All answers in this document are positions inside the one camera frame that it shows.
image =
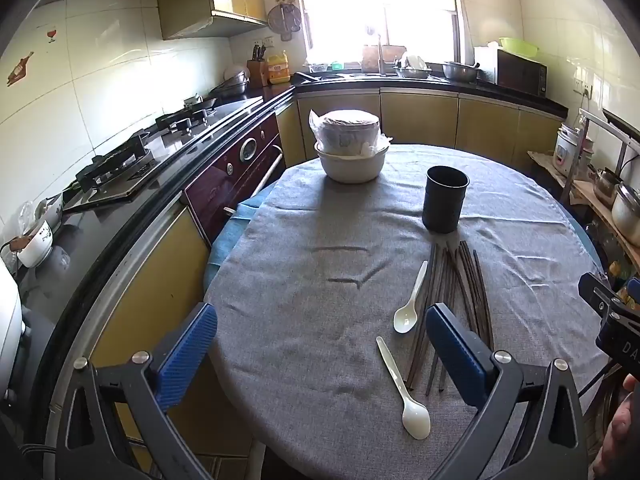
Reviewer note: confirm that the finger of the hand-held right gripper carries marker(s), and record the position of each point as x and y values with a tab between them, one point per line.
595	292

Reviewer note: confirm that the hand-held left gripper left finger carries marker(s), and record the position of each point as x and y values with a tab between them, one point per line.
186	357

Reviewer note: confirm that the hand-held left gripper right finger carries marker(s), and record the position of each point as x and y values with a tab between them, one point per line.
455	355

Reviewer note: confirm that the white plastic spoon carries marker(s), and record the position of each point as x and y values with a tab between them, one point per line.
417	420
405	317

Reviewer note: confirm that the bundle of dark chopsticks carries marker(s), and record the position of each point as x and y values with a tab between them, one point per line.
452	272

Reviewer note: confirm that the black utensil cup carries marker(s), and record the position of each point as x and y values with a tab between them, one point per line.
445	200

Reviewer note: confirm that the person's right hand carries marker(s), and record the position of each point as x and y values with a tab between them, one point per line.
620	425

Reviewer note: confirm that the wooden shelf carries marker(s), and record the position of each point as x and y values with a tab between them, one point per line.
600	215

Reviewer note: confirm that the large steel pot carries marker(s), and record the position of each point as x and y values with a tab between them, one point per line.
629	215

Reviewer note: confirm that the steel pot on shelf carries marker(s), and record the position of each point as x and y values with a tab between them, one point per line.
607	187

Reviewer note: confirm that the blue tablecloth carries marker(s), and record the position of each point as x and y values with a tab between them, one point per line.
225	245

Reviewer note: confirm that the white rice cooker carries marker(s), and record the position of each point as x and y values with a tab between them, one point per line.
567	152

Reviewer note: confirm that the grey tablecloth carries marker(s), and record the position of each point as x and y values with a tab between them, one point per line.
310	285

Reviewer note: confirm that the black flat tray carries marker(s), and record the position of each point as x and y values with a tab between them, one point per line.
622	125

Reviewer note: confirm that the white appliance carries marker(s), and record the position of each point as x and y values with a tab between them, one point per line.
10	320

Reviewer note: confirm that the maroon built-in oven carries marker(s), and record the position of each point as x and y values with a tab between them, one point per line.
225	180

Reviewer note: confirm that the white patterned bowl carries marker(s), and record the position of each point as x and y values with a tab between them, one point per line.
35	250

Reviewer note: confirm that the black gas stove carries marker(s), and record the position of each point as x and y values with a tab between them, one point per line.
150	160

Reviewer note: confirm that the white ceramic bowl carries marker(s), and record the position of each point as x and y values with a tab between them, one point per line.
350	170

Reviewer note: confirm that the dark microwave oven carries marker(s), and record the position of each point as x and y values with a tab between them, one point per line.
520	72

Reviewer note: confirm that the green plastic basin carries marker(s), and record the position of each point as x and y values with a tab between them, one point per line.
520	47

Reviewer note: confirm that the empty steel basin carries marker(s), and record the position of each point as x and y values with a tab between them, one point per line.
460	72

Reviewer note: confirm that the black kitchen countertop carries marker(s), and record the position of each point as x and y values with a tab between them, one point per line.
425	87

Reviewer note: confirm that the steel pans on countertop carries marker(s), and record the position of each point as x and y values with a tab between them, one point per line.
232	85

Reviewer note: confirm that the metal basin with dishes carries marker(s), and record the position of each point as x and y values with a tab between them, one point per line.
412	71

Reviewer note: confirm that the wooden knife block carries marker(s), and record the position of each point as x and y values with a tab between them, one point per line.
257	72

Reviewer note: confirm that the yellow oil bottle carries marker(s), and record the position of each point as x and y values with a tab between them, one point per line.
277	67

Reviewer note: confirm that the wooden cutting board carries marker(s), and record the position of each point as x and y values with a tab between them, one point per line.
372	60

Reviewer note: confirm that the metal sink faucet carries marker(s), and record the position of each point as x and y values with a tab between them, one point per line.
380	55

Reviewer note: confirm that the small green container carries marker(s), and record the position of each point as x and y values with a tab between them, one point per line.
337	66

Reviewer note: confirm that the hanging round strainer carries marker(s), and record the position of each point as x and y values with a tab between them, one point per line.
282	20

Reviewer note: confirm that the bright kitchen window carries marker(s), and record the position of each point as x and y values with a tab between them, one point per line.
375	0

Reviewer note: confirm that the metal frame stand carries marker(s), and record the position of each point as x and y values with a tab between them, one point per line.
578	160

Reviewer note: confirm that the white wall socket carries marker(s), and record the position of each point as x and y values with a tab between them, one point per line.
582	89

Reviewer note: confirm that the bottle wall sticker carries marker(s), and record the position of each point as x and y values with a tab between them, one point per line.
20	69

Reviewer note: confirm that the wine glass wall sticker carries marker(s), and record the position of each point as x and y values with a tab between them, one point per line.
51	35

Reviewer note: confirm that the yellow wall cabinets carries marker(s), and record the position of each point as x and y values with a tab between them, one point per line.
200	0

